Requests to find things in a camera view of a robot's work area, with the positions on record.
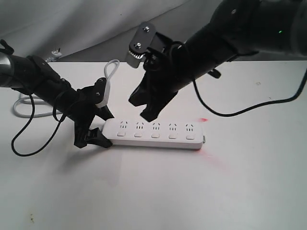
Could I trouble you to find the white five-socket power strip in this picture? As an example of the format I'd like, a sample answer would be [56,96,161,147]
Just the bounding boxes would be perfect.
[102,118,206,150]

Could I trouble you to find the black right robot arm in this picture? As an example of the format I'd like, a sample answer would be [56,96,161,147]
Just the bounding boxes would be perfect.
[127,0,307,122]

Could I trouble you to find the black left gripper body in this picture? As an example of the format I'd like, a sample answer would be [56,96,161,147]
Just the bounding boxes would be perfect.
[73,84,98,148]

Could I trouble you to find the white wall plug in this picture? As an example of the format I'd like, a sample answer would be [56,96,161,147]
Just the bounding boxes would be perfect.
[45,47,62,62]

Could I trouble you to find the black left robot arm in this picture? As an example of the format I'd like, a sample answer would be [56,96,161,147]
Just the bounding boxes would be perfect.
[0,39,113,148]

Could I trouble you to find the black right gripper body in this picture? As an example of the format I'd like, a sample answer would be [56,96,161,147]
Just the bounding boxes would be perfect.
[142,32,189,97]

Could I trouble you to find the grey backdrop cloth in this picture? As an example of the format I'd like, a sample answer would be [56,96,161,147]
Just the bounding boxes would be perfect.
[0,0,307,63]

